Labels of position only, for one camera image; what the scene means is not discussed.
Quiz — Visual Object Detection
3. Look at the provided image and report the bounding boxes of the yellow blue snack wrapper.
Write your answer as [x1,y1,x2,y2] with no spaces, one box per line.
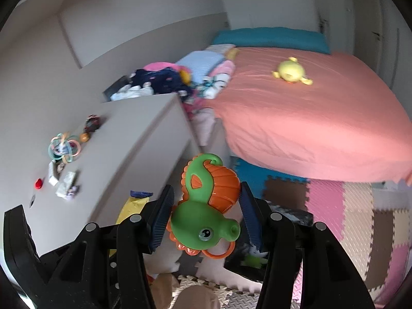
[109,190,155,258]

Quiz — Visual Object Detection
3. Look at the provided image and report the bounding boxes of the green orange seahorse toy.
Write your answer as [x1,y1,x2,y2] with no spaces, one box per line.
[166,153,240,260]

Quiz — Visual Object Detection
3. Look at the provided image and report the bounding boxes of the black trash bag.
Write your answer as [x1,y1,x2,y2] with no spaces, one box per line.
[223,200,315,284]

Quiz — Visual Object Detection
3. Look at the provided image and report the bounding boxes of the green white doll toy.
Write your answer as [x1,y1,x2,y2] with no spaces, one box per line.
[241,246,268,269]

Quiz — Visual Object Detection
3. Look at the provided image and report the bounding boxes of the white plush toy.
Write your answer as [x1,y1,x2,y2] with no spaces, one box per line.
[143,231,183,278]

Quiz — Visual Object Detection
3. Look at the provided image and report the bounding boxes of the white grey desk cabinet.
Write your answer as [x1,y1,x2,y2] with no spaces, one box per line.
[1,94,198,254]

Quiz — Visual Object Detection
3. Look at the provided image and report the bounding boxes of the purple bow hair clip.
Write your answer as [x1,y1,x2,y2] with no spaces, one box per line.
[66,186,80,199]

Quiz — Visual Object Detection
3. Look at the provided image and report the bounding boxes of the crumpled white tissue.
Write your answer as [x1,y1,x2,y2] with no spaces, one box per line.
[56,171,78,200]

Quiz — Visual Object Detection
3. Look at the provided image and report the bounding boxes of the red heart toy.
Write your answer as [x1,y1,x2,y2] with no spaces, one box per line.
[34,178,43,190]

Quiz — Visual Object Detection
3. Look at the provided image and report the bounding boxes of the white rectangular carton box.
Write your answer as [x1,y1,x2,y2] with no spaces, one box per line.
[47,160,59,187]

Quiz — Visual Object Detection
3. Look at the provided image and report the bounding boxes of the dark red ball toy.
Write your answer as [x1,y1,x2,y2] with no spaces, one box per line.
[83,114,101,133]

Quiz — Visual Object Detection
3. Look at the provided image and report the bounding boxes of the pink bed sheet mattress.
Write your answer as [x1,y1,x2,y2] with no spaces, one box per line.
[207,47,411,182]

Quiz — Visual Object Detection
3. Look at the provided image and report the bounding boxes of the foam puzzle floor mat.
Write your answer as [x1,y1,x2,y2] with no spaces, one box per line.
[173,156,412,309]

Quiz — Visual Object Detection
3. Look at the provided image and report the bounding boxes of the white quilted garment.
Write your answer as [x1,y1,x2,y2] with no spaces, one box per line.
[110,82,154,101]

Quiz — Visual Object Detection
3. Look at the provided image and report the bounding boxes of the navy patterned blanket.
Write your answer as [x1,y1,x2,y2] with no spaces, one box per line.
[129,68,193,100]

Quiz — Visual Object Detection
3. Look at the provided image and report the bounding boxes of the black digital clock panel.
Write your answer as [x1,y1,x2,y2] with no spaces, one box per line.
[103,75,130,102]

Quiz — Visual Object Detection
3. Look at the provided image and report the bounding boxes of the pink folded cloth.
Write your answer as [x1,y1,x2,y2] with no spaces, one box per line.
[143,62,182,72]

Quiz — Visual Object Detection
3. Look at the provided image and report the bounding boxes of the yellow plush duck toy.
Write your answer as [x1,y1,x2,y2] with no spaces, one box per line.
[272,57,313,85]

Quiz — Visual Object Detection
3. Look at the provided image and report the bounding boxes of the light blue folded cloth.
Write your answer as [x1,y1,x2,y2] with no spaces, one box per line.
[176,50,225,84]

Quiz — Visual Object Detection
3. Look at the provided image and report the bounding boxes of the teal pillow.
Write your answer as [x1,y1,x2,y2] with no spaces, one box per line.
[212,27,331,54]

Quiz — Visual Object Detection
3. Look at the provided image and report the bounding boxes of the metal desk cable grommet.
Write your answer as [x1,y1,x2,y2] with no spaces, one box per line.
[29,194,36,208]

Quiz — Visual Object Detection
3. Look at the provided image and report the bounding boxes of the colourful ring rattle toy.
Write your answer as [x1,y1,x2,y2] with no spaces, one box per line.
[47,133,82,164]

